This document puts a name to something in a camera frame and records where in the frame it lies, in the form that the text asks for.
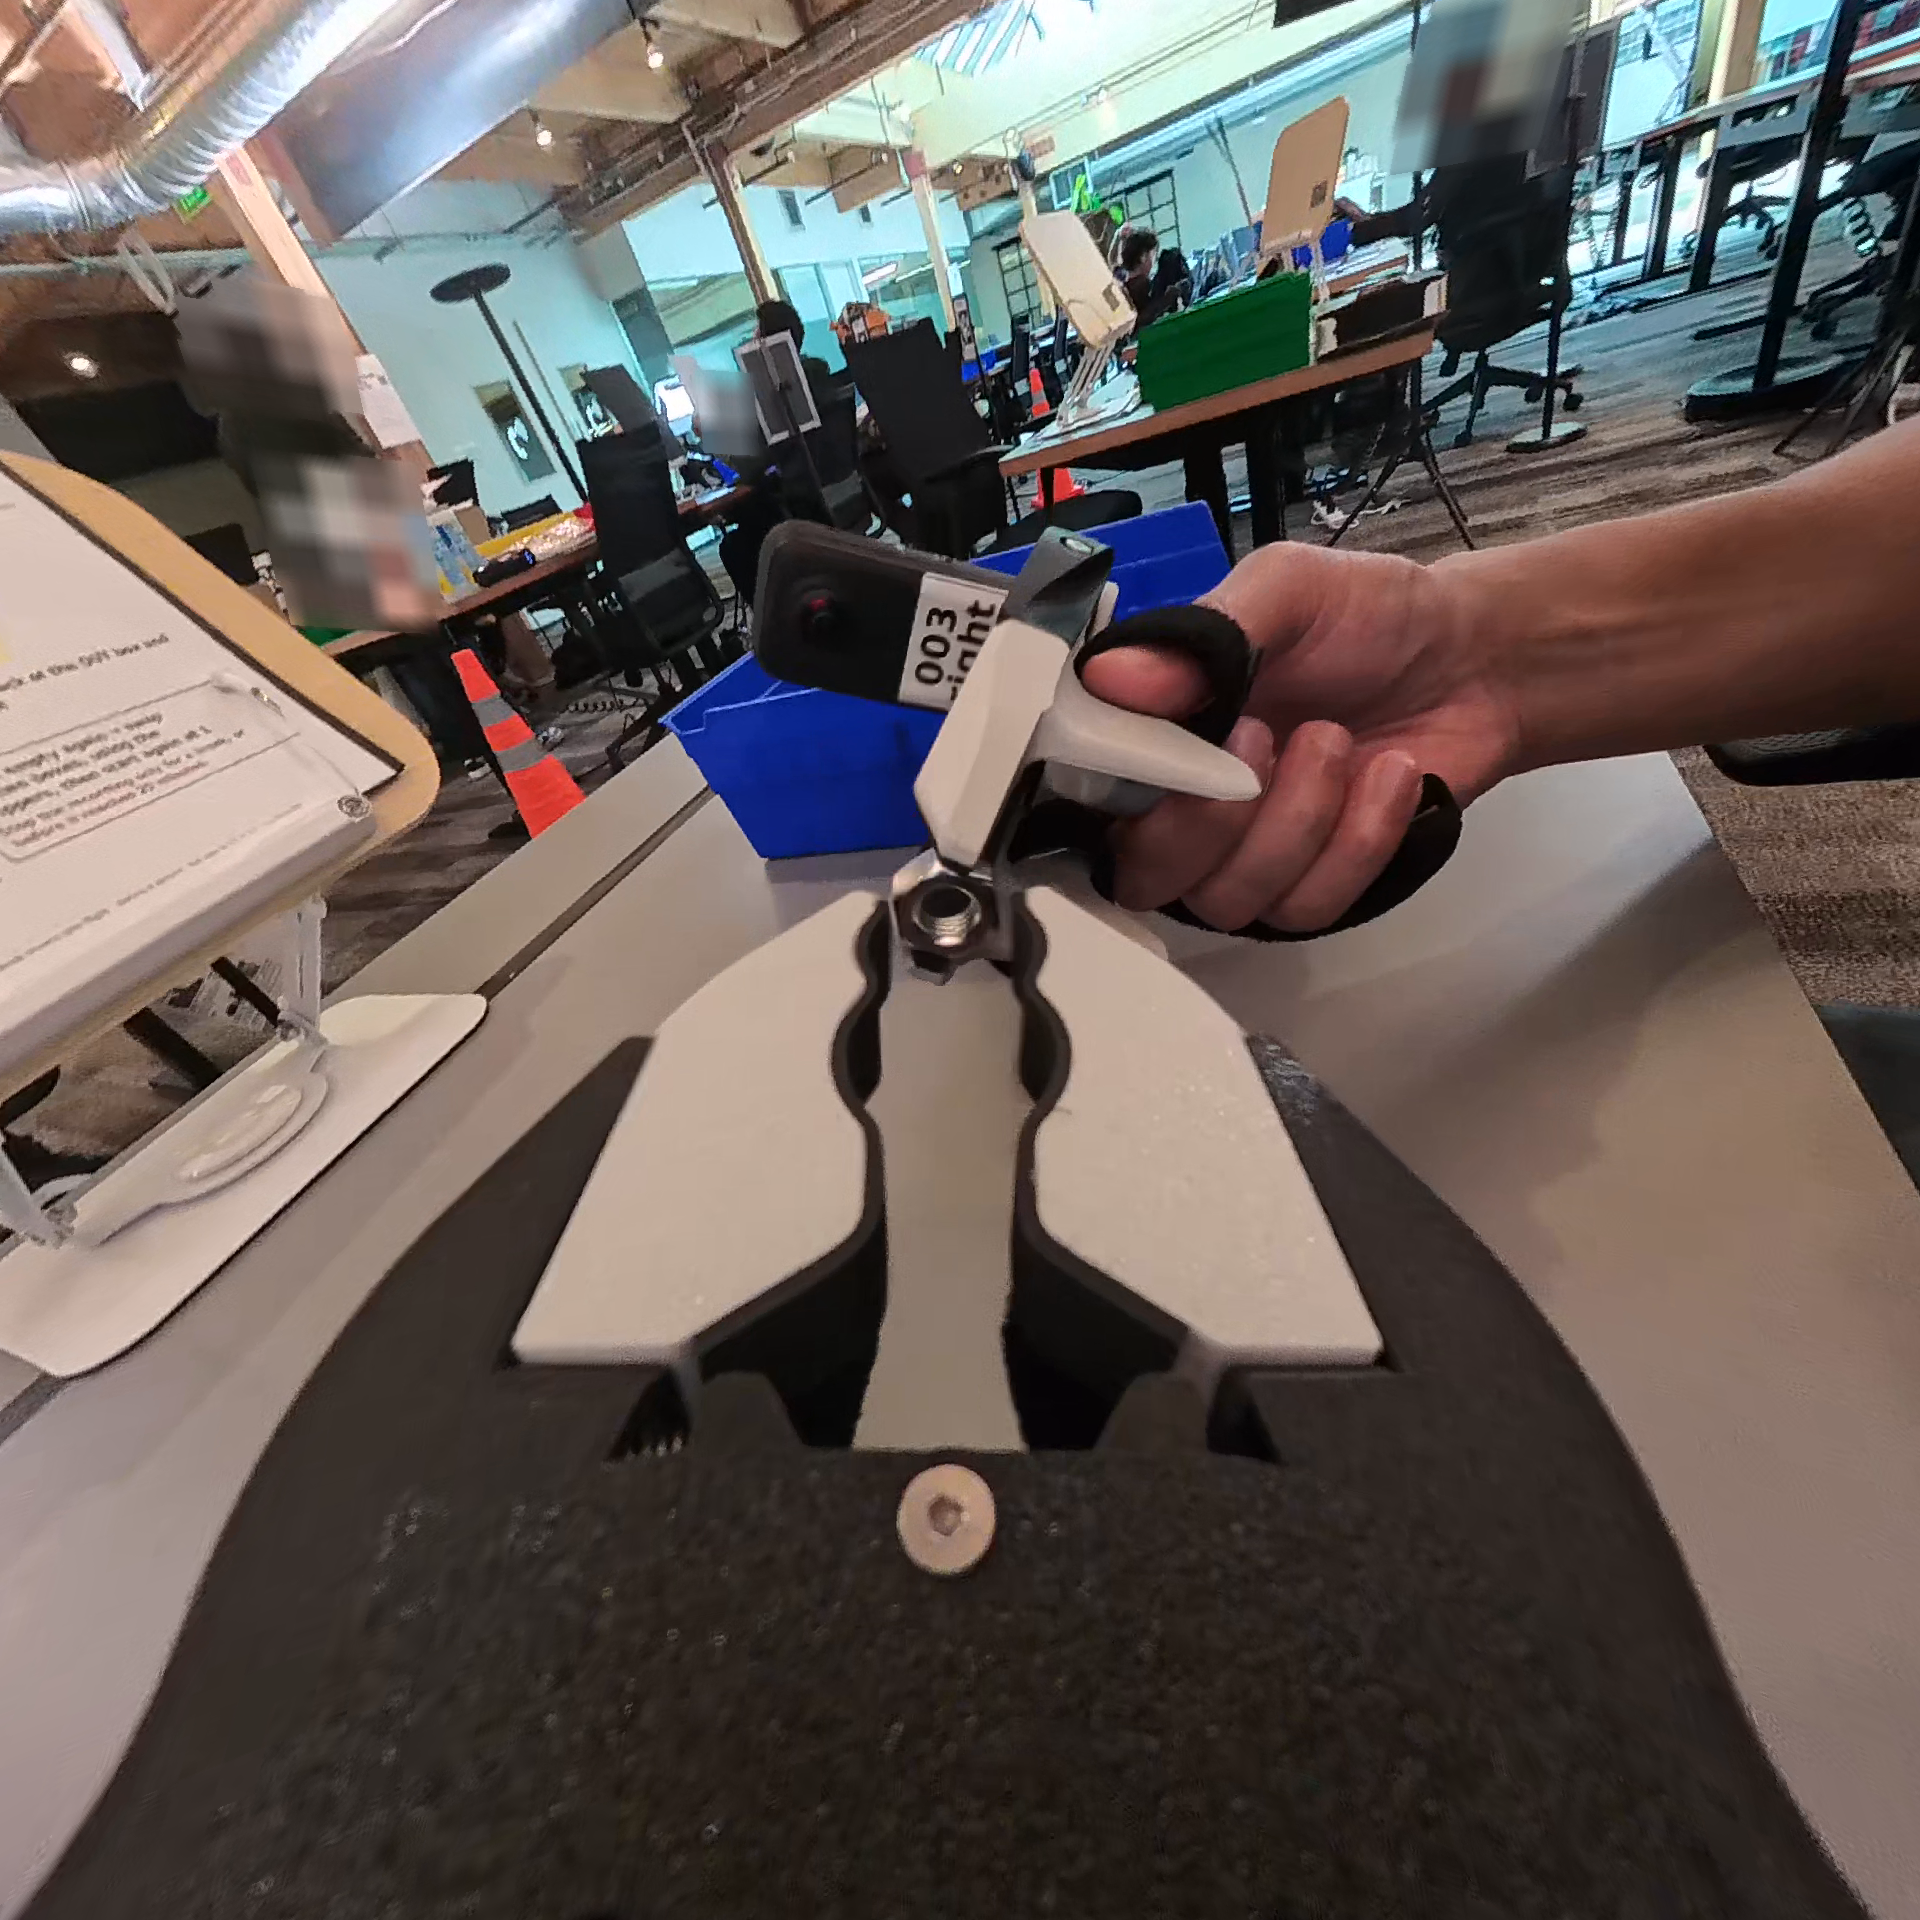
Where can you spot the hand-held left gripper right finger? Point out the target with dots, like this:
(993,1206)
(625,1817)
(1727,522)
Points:
(1201,1185)

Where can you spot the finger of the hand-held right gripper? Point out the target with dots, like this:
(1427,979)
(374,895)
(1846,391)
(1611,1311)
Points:
(983,734)

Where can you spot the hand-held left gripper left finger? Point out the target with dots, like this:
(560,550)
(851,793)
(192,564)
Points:
(691,1185)

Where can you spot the blue plastic bin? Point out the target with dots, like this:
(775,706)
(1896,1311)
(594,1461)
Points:
(811,764)

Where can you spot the steel hex nut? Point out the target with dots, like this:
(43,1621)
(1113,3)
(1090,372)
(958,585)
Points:
(911,919)

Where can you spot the person's right forearm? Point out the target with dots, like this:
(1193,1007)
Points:
(1724,631)

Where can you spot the person's right hand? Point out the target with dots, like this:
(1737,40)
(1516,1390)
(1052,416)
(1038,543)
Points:
(1351,704)

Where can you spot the grey monitor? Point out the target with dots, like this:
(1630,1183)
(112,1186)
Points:
(776,391)

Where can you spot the orange traffic cone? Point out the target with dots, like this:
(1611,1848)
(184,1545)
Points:
(524,764)
(1055,451)

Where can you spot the white rectangular board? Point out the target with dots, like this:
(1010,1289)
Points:
(405,1034)

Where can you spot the tilted display board stand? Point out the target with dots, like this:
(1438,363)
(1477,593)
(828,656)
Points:
(1303,181)
(1073,279)

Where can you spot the long wooden work table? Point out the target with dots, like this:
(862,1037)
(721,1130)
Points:
(1275,393)

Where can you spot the instruction sheet on stand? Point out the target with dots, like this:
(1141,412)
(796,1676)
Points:
(413,769)

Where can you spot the green plastic bin stack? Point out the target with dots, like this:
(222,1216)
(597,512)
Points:
(1222,345)

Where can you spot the black standing desk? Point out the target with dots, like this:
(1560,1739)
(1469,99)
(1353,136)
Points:
(1800,181)

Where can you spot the black ceiling duct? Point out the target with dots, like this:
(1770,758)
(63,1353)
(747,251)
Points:
(435,105)

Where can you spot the silver spiral air duct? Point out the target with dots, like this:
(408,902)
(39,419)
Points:
(181,135)

